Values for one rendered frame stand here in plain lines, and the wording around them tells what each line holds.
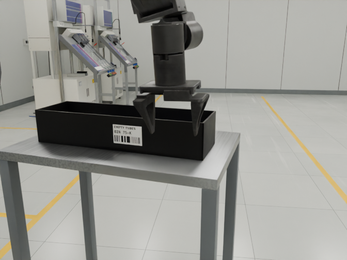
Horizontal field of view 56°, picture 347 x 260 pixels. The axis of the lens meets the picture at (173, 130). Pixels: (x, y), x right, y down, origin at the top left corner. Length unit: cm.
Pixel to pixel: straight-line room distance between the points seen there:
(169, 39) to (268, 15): 689
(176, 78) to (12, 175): 73
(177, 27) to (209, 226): 52
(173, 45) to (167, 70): 4
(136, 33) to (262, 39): 273
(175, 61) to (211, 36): 677
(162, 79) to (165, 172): 34
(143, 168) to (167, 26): 44
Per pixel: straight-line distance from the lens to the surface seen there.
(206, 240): 91
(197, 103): 56
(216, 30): 734
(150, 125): 63
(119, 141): 101
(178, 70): 58
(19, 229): 124
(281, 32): 747
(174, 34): 57
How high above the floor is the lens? 113
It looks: 15 degrees down
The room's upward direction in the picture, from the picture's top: straight up
